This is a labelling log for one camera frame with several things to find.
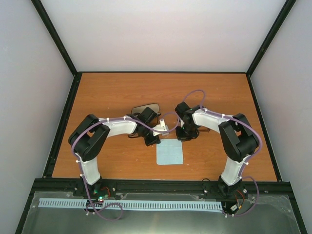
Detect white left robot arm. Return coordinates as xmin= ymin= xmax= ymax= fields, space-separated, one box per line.
xmin=68 ymin=107 xmax=160 ymax=196

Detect black aluminium frame rail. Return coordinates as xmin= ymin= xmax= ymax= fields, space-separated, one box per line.
xmin=31 ymin=178 xmax=293 ymax=199

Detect brown sunglasses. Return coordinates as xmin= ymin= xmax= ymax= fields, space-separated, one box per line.
xmin=198 ymin=127 xmax=211 ymax=133

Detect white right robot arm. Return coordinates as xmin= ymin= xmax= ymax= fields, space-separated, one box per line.
xmin=175 ymin=102 xmax=263 ymax=197

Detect light blue cable duct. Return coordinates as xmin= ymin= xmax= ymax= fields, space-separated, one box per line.
xmin=38 ymin=198 xmax=222 ymax=213

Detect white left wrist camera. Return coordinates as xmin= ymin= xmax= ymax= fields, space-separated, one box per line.
xmin=153 ymin=119 xmax=169 ymax=136

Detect black glasses case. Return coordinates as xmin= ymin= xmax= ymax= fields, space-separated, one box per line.
xmin=131 ymin=103 xmax=161 ymax=116

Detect light blue cleaning cloth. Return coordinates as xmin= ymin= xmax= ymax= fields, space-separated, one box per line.
xmin=156 ymin=139 xmax=184 ymax=165

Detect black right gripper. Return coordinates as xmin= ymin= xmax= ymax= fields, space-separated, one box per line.
xmin=175 ymin=124 xmax=197 ymax=142

